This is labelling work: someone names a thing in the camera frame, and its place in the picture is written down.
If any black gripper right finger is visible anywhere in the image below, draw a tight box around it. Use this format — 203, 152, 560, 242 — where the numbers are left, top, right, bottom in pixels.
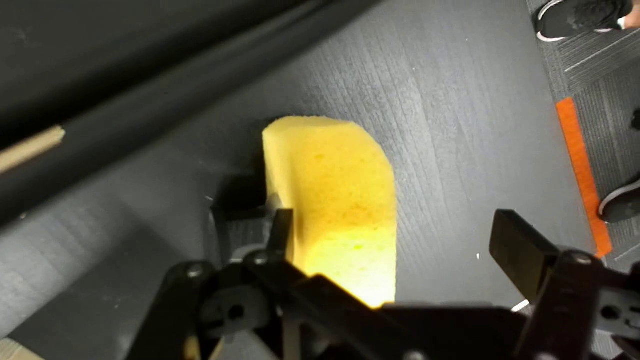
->
488, 207, 640, 360

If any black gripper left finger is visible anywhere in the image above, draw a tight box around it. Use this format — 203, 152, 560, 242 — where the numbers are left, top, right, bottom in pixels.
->
127, 206, 382, 360

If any black white sneaker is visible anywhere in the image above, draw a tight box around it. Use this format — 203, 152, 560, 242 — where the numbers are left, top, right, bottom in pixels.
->
597, 177, 640, 224
534, 0, 637, 43

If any orange floor tape strip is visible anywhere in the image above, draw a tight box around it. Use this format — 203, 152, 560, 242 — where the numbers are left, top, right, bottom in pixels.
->
554, 96, 617, 260

